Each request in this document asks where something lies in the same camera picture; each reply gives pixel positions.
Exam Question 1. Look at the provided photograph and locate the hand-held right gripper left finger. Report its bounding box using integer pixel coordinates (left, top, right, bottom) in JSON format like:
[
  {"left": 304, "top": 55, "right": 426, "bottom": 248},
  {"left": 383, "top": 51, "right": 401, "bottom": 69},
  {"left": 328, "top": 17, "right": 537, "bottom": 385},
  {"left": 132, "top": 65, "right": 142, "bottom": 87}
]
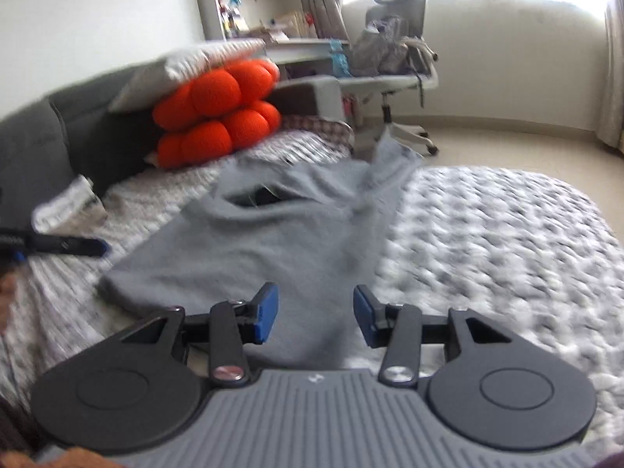
[{"left": 121, "top": 283, "right": 280, "bottom": 385}]

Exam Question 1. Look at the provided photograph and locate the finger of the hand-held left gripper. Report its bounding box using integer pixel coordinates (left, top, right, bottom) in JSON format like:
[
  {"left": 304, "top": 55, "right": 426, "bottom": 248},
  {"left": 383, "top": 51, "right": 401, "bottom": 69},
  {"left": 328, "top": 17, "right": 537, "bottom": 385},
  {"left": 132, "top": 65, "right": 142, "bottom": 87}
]
[{"left": 27, "top": 234, "right": 110, "bottom": 259}]

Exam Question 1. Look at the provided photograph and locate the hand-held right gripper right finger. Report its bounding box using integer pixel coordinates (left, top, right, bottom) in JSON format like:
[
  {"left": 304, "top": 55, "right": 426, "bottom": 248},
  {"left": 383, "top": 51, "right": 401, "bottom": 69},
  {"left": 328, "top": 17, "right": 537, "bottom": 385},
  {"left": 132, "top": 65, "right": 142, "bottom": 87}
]
[{"left": 354, "top": 285, "right": 512, "bottom": 386}]

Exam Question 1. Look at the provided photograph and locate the grey shirt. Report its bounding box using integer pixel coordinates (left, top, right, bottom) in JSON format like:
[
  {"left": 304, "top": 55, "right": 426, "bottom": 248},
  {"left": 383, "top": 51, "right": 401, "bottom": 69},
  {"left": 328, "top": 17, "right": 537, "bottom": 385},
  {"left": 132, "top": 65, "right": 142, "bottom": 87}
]
[{"left": 97, "top": 134, "right": 425, "bottom": 371}]

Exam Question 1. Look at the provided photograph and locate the person's left hand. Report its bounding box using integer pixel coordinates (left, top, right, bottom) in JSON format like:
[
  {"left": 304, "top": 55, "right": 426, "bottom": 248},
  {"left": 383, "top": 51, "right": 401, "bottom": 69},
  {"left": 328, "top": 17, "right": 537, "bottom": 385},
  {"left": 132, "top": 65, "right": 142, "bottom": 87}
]
[{"left": 0, "top": 273, "right": 18, "bottom": 332}]

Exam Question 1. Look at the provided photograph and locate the person's right hand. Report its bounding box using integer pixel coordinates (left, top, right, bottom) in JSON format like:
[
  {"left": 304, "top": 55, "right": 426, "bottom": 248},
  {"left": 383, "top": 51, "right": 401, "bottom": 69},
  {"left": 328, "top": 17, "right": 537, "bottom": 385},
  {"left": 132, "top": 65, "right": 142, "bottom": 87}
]
[{"left": 0, "top": 446, "right": 118, "bottom": 468}]

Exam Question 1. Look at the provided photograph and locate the beige crumpled cloth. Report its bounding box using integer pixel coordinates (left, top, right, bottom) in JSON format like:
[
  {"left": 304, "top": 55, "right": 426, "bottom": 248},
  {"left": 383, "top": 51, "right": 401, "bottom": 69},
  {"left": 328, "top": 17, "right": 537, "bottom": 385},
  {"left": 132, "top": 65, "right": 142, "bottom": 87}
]
[{"left": 32, "top": 175, "right": 109, "bottom": 235}]

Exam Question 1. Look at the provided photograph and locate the dark grey sofa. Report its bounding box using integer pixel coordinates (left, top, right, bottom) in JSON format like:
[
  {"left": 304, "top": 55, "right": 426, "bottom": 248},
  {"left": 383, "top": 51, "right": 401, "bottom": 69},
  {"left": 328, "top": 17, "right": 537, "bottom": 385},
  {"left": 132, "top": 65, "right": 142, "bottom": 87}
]
[{"left": 0, "top": 66, "right": 342, "bottom": 235}]

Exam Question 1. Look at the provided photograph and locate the grey white quilted blanket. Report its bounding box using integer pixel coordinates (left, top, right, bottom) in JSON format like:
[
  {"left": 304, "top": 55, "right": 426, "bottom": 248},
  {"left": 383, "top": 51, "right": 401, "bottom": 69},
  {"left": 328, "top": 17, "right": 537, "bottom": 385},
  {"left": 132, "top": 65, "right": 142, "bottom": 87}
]
[{"left": 0, "top": 116, "right": 624, "bottom": 454}]

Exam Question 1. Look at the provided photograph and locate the orange pumpkin cushion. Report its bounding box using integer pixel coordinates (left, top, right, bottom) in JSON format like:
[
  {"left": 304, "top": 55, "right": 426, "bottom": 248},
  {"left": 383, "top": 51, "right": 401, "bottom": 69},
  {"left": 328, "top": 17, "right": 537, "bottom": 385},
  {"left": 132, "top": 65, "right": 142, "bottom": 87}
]
[
  {"left": 157, "top": 101, "right": 282, "bottom": 169},
  {"left": 152, "top": 58, "right": 281, "bottom": 132}
]

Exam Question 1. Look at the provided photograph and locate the light grey pillow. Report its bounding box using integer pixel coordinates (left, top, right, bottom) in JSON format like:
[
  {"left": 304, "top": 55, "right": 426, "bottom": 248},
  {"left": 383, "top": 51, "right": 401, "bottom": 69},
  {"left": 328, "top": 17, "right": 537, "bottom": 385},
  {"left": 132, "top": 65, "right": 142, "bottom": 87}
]
[{"left": 108, "top": 39, "right": 266, "bottom": 114}]

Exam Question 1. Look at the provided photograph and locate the grey white office chair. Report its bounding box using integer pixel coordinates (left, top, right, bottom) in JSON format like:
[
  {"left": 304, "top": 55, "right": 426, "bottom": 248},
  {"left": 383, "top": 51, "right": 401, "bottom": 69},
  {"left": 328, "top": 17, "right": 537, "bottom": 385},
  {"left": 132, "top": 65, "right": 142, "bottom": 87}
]
[{"left": 341, "top": 0, "right": 440, "bottom": 157}]

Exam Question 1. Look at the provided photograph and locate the teal patterned bag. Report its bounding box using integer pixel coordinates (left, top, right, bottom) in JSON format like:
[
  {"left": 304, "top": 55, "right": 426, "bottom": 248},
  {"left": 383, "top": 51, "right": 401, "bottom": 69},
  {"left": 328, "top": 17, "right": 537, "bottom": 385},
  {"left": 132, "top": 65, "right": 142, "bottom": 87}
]
[{"left": 329, "top": 39, "right": 352, "bottom": 77}]

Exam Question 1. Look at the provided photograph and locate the white bookshelf desk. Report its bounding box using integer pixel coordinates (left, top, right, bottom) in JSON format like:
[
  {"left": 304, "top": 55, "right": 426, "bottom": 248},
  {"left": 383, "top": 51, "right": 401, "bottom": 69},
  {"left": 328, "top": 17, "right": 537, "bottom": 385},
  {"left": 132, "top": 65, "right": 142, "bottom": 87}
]
[{"left": 190, "top": 0, "right": 352, "bottom": 79}]

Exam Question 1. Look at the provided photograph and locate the camouflage backpack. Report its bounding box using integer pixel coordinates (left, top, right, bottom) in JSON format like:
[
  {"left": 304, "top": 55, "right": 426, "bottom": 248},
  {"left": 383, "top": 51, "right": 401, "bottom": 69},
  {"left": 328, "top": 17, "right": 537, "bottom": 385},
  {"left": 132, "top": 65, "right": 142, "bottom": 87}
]
[{"left": 351, "top": 16, "right": 410, "bottom": 77}]

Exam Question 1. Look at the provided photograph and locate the pile of loose books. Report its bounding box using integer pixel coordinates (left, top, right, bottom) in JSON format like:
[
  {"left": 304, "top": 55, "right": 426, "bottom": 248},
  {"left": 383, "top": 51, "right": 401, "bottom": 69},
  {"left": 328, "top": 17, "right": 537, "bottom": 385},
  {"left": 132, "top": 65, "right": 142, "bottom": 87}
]
[{"left": 258, "top": 10, "right": 317, "bottom": 42}]

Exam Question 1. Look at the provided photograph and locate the light patterned curtain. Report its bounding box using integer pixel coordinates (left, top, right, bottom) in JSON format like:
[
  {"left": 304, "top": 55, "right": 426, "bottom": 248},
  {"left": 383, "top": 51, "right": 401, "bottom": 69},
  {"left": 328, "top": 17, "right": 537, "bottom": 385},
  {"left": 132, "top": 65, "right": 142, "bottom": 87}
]
[
  {"left": 596, "top": 0, "right": 624, "bottom": 149},
  {"left": 297, "top": 0, "right": 349, "bottom": 42}
]

